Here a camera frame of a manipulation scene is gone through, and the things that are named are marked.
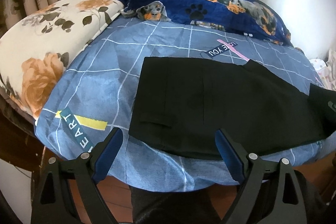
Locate black pants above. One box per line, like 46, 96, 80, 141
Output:
129, 57, 335, 160

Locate operator's dark trouser leg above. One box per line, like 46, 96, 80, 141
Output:
129, 186, 221, 223

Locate blue grid-pattern bedsheet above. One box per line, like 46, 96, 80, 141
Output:
35, 17, 322, 192

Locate white dotted cloth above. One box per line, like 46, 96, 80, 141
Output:
310, 50, 336, 91

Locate white orange floral pillow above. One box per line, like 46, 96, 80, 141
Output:
1, 0, 124, 119

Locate navy dog-print blanket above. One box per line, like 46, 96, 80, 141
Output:
119, 0, 291, 46

